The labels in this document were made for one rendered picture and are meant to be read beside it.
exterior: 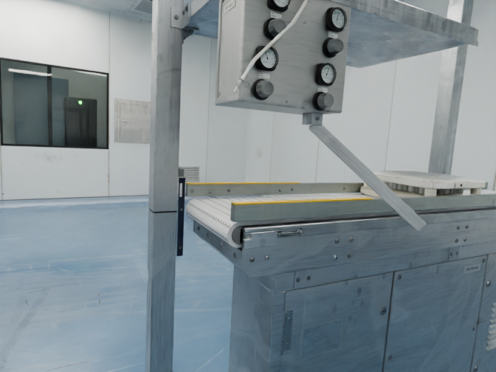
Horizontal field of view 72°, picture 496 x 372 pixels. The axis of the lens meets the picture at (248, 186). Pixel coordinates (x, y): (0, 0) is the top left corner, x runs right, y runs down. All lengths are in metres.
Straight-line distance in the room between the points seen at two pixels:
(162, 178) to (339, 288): 0.50
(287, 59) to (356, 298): 0.61
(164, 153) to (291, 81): 0.37
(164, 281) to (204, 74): 5.68
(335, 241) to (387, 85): 3.93
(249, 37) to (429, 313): 0.94
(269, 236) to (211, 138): 5.78
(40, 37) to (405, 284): 5.52
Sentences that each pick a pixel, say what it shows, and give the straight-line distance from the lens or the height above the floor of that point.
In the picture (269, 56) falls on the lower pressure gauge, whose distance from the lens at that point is 0.58.
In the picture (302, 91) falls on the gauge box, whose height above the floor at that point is 1.18.
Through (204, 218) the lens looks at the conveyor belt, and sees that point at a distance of 0.74.
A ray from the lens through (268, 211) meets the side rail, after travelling 0.64.
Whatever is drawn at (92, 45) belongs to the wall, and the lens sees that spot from 5.94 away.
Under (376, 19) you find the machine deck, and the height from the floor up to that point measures 1.35.
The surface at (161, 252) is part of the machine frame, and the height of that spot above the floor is 0.80.
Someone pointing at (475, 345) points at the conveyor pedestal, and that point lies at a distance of 1.50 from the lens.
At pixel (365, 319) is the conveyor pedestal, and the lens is 1.00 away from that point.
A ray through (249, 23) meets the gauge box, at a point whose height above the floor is 1.27.
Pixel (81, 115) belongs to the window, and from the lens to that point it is 5.79.
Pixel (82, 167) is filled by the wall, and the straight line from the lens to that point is 5.81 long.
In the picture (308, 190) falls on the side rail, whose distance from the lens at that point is 1.03.
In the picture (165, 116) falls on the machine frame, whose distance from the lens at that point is 0.85.
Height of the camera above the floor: 1.09
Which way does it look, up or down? 7 degrees down
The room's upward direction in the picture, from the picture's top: 3 degrees clockwise
